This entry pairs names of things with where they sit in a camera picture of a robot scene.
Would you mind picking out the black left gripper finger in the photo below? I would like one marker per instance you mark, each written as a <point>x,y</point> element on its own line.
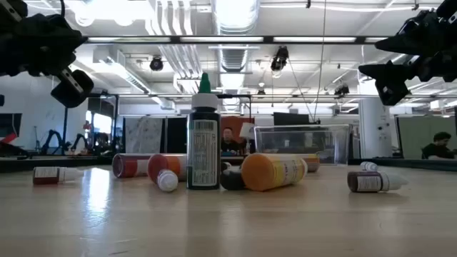
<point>73,89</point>
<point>12,9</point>

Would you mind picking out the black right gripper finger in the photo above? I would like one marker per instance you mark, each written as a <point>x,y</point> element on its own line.
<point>403,44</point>
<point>389,78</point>

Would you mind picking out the small red food coloring bottle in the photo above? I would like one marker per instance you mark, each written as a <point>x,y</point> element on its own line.
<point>53,175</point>

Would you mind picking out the large red food coloring bottle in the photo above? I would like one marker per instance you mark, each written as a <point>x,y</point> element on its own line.
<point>128,166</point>

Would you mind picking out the large orange food coloring bottle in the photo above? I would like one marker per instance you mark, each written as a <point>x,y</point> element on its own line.
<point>313,162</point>

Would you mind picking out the large green food coloring bottle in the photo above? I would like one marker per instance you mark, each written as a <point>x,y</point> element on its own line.
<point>203,153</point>

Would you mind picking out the large yellow food coloring bottle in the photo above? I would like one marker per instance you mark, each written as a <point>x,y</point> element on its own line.
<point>271,171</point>

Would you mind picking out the small green food coloring bottle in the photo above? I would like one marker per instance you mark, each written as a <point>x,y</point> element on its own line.
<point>225,166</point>

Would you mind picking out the small black food coloring bottle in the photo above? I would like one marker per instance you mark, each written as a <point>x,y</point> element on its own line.
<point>231,180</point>

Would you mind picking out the black background robot arm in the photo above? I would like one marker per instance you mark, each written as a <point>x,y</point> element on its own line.
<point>53,141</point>
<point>80,142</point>

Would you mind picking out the white column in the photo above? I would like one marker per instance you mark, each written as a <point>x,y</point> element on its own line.
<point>375,132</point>

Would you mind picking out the white patterned partition panel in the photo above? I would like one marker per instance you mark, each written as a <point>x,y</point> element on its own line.
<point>144,135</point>

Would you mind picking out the black ceiling spotlight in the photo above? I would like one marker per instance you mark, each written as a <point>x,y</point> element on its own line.
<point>156,63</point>

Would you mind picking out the person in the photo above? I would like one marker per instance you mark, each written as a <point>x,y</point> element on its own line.
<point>439,150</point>
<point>228,144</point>

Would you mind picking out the black computer monitor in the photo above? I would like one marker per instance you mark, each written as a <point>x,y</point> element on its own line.
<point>291,119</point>

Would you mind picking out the black overhead light bar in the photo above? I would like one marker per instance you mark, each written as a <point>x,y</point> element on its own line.
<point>175,39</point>

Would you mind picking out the clear plastic container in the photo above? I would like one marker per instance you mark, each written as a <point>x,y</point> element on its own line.
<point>285,142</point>

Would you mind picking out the white table lamp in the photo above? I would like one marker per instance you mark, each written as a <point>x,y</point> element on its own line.
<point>246,131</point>

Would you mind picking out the orange partition panel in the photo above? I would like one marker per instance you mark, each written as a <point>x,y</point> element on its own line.
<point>235,121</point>

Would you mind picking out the green partition wall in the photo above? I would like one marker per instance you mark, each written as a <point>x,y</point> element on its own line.
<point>410,135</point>

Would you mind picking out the black metal table frame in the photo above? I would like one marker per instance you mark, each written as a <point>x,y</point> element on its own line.
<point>71,163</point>

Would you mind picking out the black hanging camera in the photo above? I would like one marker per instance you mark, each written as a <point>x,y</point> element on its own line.
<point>280,59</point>

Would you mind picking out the silver ventilation duct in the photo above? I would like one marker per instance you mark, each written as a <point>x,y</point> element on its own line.
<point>235,57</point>

